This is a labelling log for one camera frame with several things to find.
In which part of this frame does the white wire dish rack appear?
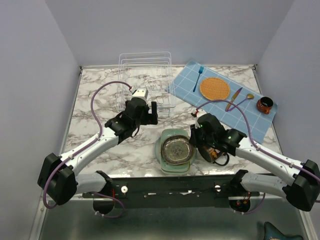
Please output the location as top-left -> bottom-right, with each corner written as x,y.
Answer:
118,51 -> 176,119

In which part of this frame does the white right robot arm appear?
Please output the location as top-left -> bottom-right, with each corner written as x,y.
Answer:
189,111 -> 320,212

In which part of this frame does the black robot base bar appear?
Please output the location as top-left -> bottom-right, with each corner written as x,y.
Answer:
83,174 -> 259,209

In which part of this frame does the small brown clay cup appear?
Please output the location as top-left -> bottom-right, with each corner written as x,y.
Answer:
256,96 -> 274,115

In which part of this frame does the round woven wicker plate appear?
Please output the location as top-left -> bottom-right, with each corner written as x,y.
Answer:
199,77 -> 230,100

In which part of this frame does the iridescent rainbow spoon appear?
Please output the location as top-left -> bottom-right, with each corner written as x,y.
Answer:
226,93 -> 254,112

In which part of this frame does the dark teal star object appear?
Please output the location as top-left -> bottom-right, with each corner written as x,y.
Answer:
263,221 -> 304,240

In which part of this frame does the teal square ceramic plate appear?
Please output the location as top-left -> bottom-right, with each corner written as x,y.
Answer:
154,128 -> 197,175

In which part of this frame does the blue metal fork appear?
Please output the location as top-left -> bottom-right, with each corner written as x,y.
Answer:
192,65 -> 204,92

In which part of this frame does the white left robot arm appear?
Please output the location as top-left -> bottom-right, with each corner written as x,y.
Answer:
37,97 -> 158,206

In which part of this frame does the black skull pattern mug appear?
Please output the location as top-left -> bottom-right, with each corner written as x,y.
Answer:
198,146 -> 230,167

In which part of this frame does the blue checked cloth mat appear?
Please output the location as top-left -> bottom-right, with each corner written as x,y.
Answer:
164,59 -> 278,145

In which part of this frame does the iridescent rainbow knife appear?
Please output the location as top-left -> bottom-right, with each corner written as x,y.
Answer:
225,87 -> 243,112

